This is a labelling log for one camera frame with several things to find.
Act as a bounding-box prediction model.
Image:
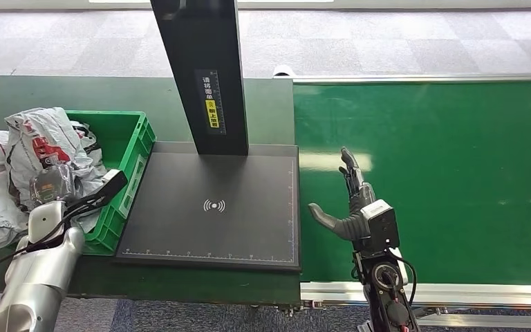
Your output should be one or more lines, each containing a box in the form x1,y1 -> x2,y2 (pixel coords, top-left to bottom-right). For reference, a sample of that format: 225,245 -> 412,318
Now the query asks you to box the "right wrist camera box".
360,199 -> 401,254

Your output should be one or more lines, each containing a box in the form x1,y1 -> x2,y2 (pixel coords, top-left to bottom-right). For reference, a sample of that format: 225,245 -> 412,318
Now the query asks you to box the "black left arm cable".
0,190 -> 113,286

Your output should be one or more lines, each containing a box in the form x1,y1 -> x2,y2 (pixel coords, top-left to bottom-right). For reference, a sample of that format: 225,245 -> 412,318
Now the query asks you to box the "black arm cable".
386,250 -> 418,308
0,190 -> 113,286

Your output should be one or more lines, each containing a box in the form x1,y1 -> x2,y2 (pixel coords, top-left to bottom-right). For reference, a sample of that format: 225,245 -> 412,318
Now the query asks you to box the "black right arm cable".
386,250 -> 418,308

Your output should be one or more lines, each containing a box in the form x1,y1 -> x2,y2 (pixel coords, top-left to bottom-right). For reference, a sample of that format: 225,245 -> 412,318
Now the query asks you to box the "green conveyor belt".
292,80 -> 531,287

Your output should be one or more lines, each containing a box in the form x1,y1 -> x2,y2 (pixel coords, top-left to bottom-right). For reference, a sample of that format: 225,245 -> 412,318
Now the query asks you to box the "black scanner column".
149,0 -> 250,157

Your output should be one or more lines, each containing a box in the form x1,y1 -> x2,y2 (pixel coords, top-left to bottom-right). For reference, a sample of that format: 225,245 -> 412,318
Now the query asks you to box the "white parcel bag red print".
3,107 -> 109,234

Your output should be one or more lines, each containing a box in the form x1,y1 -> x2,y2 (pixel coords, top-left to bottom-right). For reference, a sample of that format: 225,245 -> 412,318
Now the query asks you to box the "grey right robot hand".
308,146 -> 378,242

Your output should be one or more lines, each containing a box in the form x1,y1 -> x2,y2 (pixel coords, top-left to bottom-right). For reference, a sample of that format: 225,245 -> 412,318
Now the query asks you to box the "green plastic crate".
63,109 -> 158,257

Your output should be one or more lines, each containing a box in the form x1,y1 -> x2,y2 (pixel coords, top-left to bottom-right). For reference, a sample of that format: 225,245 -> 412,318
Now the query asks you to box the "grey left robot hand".
29,163 -> 76,207

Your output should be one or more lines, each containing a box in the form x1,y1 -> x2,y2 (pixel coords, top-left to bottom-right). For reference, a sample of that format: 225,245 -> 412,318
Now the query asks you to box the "black scanner base plate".
114,141 -> 302,272

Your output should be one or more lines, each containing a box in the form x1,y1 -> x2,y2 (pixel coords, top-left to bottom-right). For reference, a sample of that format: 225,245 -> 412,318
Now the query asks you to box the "aluminium conveyor side rail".
273,73 -> 531,85
300,281 -> 531,308

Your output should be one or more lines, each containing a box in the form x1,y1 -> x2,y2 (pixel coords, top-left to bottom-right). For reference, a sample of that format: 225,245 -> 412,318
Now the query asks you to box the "dark green table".
0,75 -> 303,307

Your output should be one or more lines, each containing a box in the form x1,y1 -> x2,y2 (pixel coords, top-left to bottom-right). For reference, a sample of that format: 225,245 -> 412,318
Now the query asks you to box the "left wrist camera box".
102,169 -> 129,199

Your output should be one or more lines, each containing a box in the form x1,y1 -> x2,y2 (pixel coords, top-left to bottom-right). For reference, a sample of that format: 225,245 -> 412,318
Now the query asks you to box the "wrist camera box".
102,169 -> 129,199
360,199 -> 401,254

